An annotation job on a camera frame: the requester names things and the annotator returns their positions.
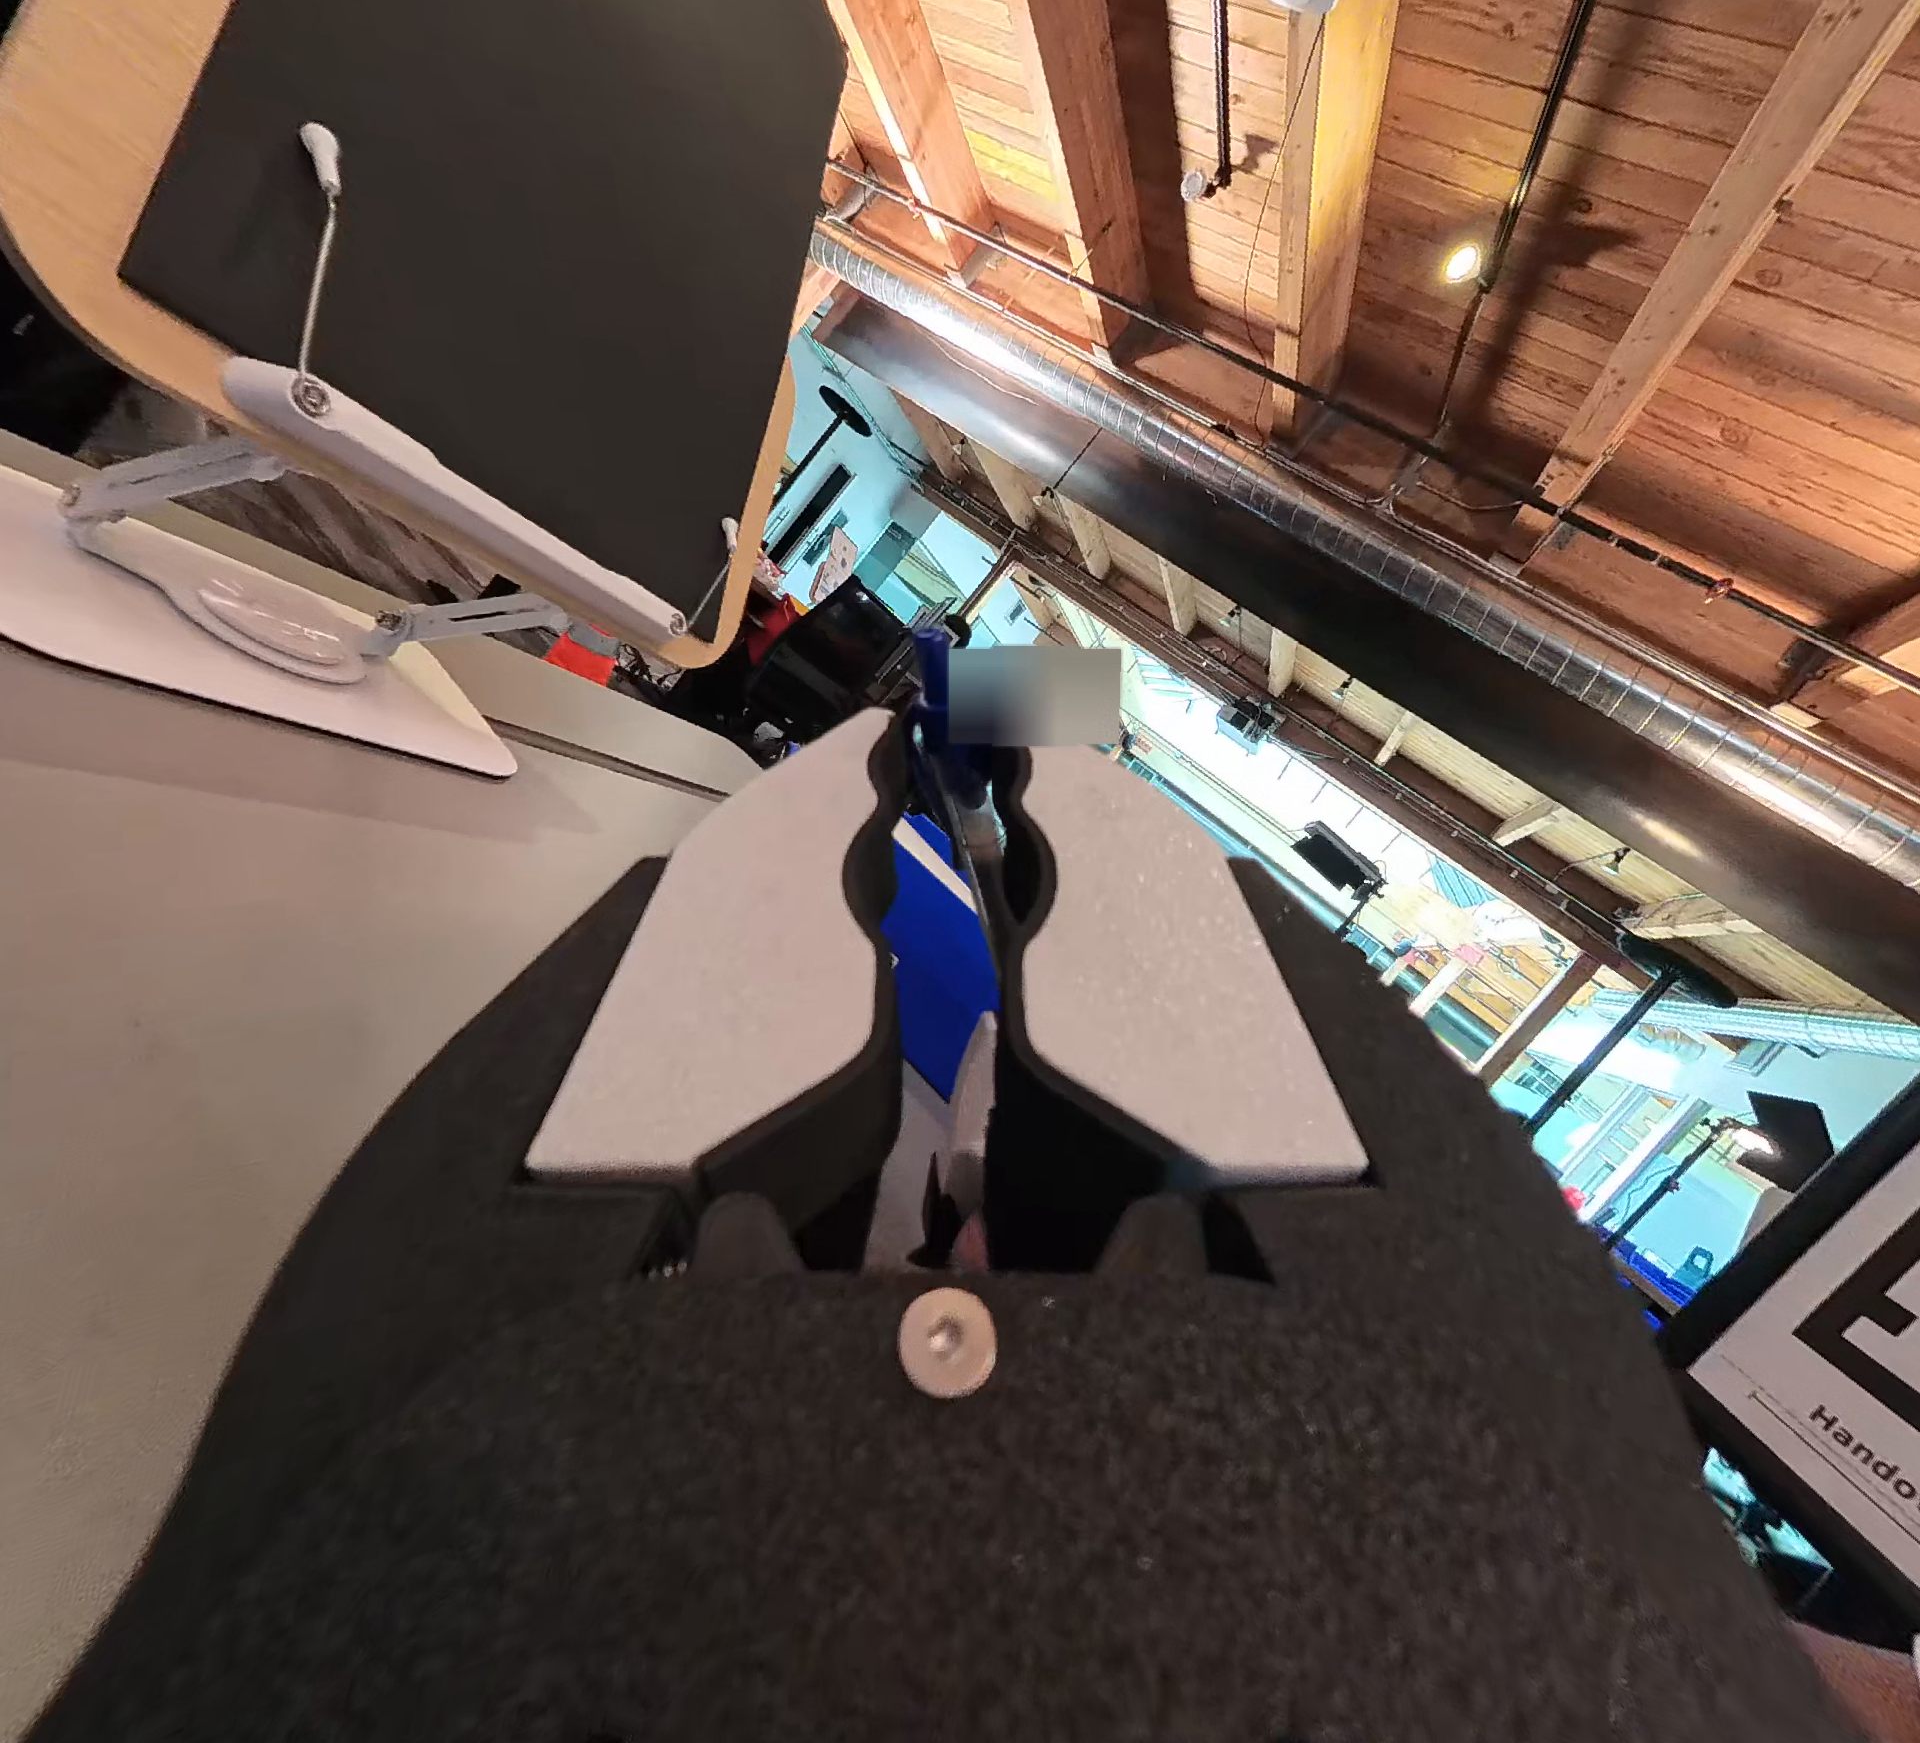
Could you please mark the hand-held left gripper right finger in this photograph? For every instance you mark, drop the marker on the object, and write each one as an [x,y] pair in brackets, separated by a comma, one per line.
[1186,1008]

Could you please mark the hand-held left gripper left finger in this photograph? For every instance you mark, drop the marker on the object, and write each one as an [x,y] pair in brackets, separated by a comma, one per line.
[719,1008]

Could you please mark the blue plastic bin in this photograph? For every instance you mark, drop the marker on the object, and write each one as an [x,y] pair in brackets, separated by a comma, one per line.
[939,932]

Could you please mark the black light panel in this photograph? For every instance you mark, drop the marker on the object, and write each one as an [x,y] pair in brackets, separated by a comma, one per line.
[1336,856]

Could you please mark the black office chair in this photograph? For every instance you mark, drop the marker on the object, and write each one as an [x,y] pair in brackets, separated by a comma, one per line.
[826,655]

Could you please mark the large framed tag sign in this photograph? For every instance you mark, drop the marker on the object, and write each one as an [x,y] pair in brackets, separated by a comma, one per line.
[1801,1323]

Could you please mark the black board with wooden edge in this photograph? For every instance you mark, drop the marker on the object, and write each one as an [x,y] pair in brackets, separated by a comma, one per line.
[525,197]

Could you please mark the silver air duct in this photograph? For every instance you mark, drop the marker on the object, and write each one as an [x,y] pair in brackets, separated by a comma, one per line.
[1351,540]

